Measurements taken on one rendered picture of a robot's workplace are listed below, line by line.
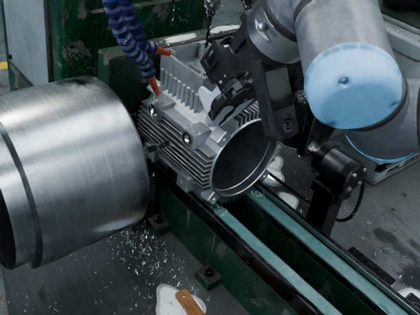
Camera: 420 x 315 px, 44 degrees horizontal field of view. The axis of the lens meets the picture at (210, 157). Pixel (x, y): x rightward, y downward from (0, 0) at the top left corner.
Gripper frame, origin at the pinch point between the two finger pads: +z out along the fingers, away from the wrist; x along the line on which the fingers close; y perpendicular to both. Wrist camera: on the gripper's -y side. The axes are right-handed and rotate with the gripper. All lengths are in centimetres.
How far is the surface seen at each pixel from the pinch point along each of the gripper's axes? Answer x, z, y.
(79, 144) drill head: 24.1, -4.0, 2.1
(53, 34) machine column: 12.0, 12.6, 30.2
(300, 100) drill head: -23.4, 3.3, 0.3
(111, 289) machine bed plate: 18.2, 25.5, -14.0
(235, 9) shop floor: -252, 223, 167
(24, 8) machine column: 12.5, 17.8, 40.5
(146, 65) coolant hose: 9.1, -4.3, 10.9
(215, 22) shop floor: -217, 214, 153
